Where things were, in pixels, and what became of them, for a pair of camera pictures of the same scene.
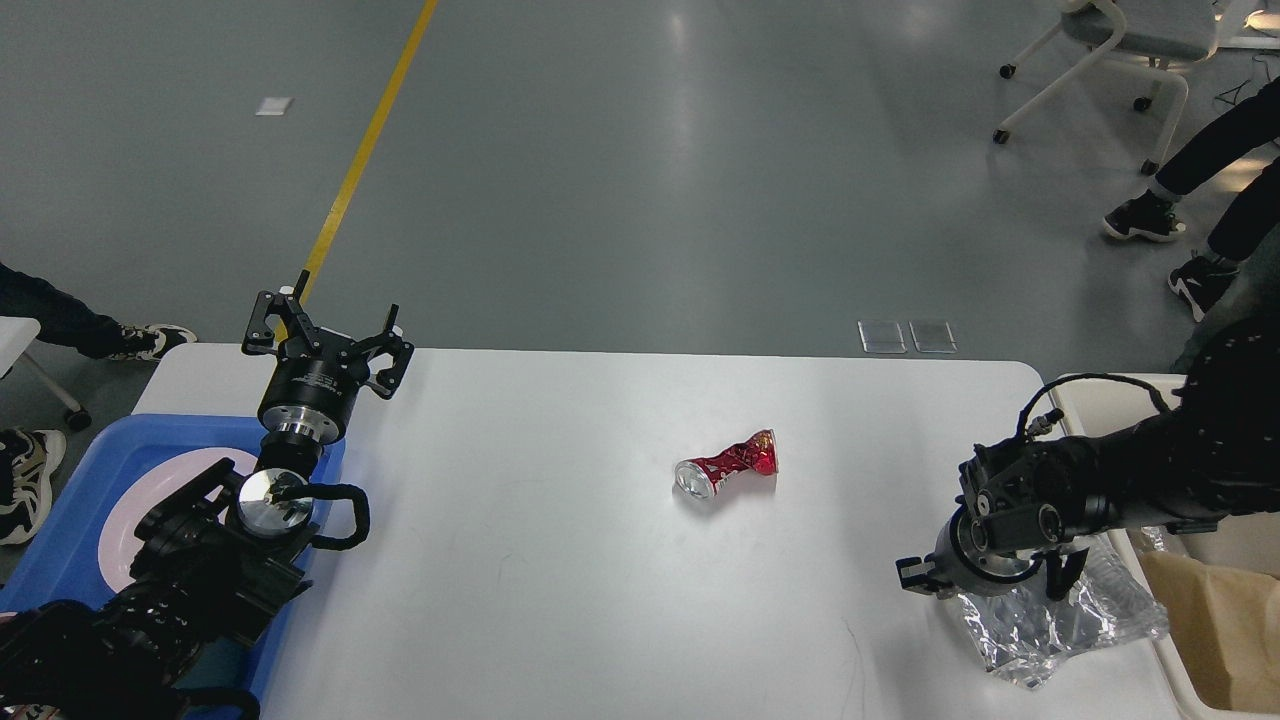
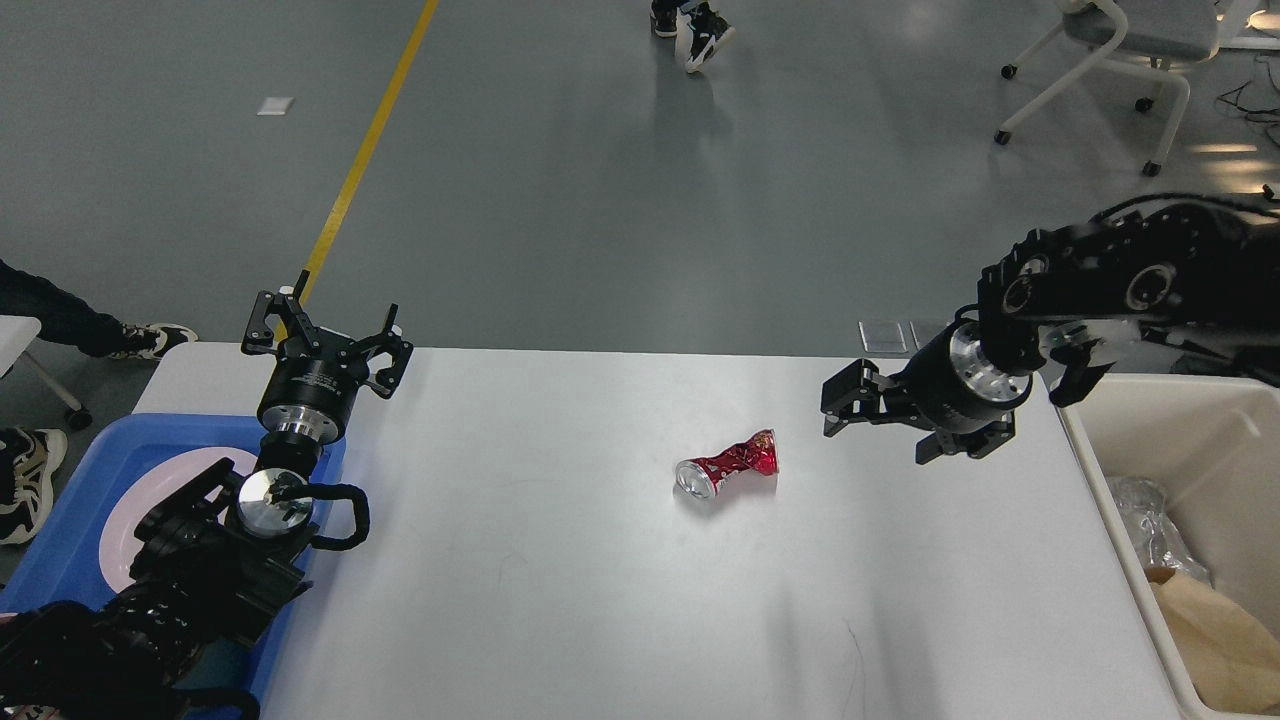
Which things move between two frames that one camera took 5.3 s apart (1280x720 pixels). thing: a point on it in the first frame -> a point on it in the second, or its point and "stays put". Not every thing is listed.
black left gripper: x=319 y=375 stays put
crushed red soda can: x=701 y=477 stays put
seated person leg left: x=29 y=459 stays put
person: x=1249 y=225 -> x=700 y=29
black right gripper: x=962 y=557 -> x=949 y=384
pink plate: x=149 y=486 stays put
